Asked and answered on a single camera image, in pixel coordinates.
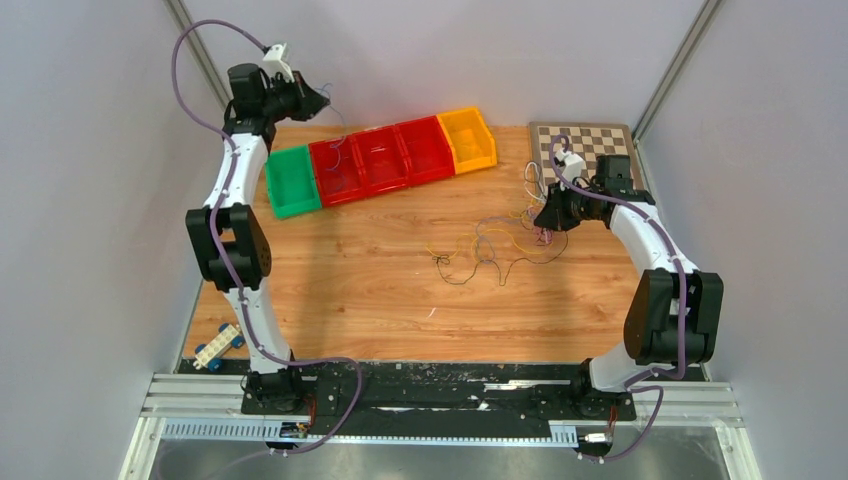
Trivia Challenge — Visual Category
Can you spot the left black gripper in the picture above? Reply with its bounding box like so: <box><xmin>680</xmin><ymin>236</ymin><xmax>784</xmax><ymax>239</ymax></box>
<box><xmin>259</xmin><ymin>72</ymin><xmax>329</xmax><ymax>124</ymax></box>

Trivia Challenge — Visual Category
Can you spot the bundle of wires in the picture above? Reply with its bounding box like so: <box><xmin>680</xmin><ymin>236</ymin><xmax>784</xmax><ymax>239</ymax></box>
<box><xmin>425</xmin><ymin>158</ymin><xmax>571</xmax><ymax>288</ymax></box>

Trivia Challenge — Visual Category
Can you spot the yellow wire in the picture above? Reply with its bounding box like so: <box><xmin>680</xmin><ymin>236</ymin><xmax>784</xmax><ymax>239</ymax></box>
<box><xmin>425</xmin><ymin>210</ymin><xmax>551</xmax><ymax>263</ymax></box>

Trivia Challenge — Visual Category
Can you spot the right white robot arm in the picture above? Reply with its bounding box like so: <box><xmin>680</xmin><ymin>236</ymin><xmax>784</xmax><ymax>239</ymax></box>
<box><xmin>534</xmin><ymin>149</ymin><xmax>724</xmax><ymax>418</ymax></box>

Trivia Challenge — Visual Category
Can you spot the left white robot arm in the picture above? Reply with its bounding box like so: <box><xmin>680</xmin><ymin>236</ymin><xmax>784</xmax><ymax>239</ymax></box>
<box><xmin>185</xmin><ymin>63</ymin><xmax>330</xmax><ymax>414</ymax></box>

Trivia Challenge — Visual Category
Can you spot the green plastic bin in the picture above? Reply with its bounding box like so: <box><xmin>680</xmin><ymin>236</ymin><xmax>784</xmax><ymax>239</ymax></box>
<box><xmin>265</xmin><ymin>145</ymin><xmax>322</xmax><ymax>219</ymax></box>

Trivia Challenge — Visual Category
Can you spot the left red plastic bin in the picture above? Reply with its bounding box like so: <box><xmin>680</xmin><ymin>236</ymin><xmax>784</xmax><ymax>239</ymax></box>
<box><xmin>308</xmin><ymin>137</ymin><xmax>366</xmax><ymax>208</ymax></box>

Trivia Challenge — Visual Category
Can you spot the red plastic bin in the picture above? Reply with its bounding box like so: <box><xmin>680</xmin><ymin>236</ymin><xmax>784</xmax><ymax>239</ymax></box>
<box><xmin>352</xmin><ymin>126</ymin><xmax>409</xmax><ymax>197</ymax></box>
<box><xmin>395</xmin><ymin>115</ymin><xmax>455</xmax><ymax>186</ymax></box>
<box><xmin>308</xmin><ymin>137</ymin><xmax>366</xmax><ymax>208</ymax></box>

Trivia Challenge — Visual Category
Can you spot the middle red plastic bin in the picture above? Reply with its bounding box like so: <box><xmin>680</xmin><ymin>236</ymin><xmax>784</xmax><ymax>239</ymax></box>
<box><xmin>352</xmin><ymin>126</ymin><xmax>409</xmax><ymax>197</ymax></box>

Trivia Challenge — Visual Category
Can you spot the wooden chessboard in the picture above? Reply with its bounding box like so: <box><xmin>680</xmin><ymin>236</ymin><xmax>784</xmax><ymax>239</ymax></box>
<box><xmin>523</xmin><ymin>121</ymin><xmax>645</xmax><ymax>205</ymax></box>

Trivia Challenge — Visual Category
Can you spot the yellow plastic bin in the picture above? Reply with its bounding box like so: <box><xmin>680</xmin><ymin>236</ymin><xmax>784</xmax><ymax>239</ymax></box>
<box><xmin>436</xmin><ymin>107</ymin><xmax>498</xmax><ymax>175</ymax></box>

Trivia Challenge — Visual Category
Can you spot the right red plastic bin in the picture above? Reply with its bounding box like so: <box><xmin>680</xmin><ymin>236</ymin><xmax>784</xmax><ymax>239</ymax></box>
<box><xmin>395</xmin><ymin>115</ymin><xmax>455</xmax><ymax>186</ymax></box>

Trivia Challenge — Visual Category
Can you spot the white blue toy car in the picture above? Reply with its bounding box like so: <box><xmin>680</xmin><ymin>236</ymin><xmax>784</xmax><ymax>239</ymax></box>
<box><xmin>192</xmin><ymin>323</ymin><xmax>245</xmax><ymax>373</ymax></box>

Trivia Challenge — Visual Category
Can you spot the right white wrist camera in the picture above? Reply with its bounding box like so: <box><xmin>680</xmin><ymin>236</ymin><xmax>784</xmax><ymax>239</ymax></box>
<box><xmin>551</xmin><ymin>148</ymin><xmax>586</xmax><ymax>190</ymax></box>

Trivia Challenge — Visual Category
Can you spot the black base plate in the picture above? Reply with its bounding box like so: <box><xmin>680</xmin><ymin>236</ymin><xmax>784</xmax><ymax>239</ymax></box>
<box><xmin>175</xmin><ymin>357</ymin><xmax>707</xmax><ymax>439</ymax></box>

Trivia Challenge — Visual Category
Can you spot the aluminium frame rail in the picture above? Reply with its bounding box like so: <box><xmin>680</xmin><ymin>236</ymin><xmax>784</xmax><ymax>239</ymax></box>
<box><xmin>120</xmin><ymin>374</ymin><xmax>761</xmax><ymax>479</ymax></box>

